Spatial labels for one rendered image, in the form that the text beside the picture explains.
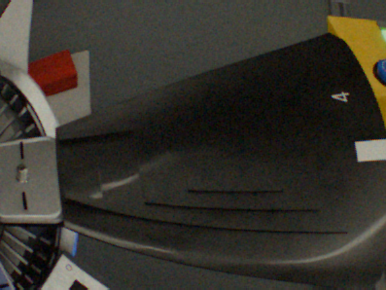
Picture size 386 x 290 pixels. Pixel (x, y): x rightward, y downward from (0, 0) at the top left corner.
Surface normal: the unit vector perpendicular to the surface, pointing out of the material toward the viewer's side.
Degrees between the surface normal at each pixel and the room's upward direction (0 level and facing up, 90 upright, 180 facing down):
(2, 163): 0
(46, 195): 0
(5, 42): 50
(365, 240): 25
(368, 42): 0
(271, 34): 90
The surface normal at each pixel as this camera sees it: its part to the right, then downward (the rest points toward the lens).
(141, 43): 0.14, 0.59
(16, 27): 0.09, -0.06
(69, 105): -0.03, -0.80
